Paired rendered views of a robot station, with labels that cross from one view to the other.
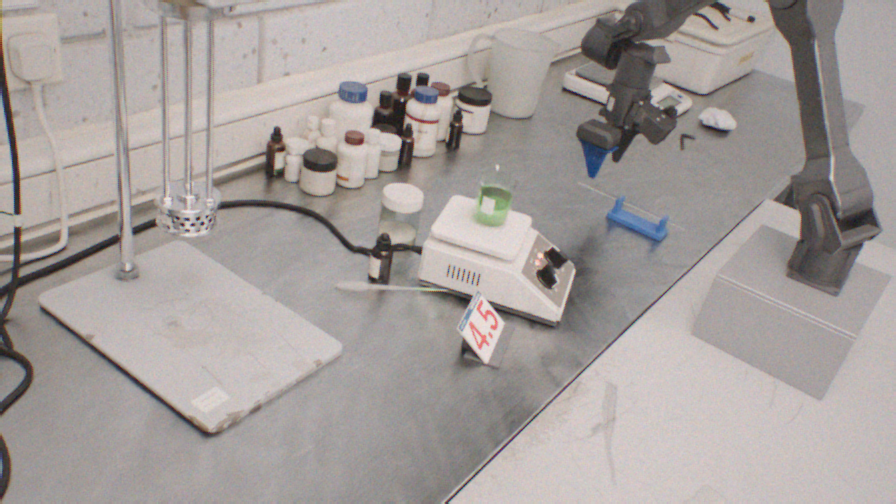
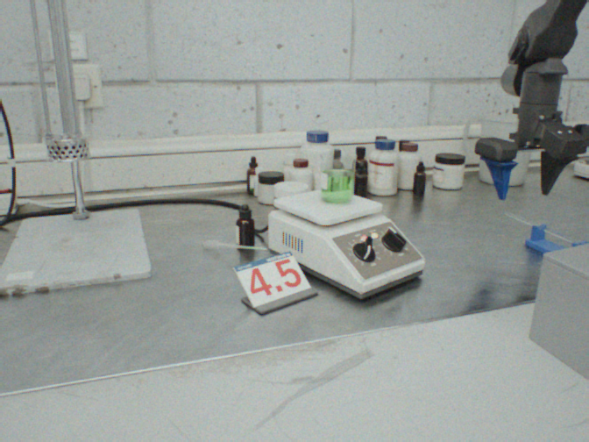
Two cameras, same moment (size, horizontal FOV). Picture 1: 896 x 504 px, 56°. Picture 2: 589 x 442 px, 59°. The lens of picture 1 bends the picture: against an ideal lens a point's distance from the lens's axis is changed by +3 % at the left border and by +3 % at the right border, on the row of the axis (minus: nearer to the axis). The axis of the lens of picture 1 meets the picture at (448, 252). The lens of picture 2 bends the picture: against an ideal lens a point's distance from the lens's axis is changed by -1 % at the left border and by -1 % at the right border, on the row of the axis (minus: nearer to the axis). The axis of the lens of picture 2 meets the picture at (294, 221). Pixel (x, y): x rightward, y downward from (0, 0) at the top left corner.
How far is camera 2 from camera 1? 0.69 m
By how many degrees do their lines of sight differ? 38
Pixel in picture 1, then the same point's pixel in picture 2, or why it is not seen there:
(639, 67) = (535, 81)
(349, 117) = (308, 153)
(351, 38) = (344, 111)
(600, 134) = (490, 145)
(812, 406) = not seen: outside the picture
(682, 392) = (453, 380)
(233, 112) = (223, 144)
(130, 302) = (61, 228)
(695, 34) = not seen: outside the picture
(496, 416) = (210, 343)
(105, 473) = not seen: outside the picture
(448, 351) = (233, 294)
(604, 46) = (513, 74)
